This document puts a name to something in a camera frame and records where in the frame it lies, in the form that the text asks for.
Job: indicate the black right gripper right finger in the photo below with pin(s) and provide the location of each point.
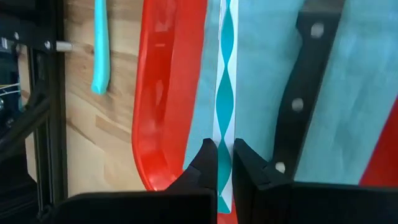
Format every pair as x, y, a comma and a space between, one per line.
267, 202

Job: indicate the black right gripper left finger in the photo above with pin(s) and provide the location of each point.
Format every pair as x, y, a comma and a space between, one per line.
186, 205

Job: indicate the teal cloth napkin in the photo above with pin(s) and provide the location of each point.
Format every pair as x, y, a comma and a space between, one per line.
264, 77

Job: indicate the red plastic tray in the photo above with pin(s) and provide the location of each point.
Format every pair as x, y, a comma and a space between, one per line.
164, 109

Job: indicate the black aluminium table frame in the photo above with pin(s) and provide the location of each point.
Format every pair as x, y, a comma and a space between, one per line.
54, 124

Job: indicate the silver frame bolt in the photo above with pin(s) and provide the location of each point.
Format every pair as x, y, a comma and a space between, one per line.
64, 46

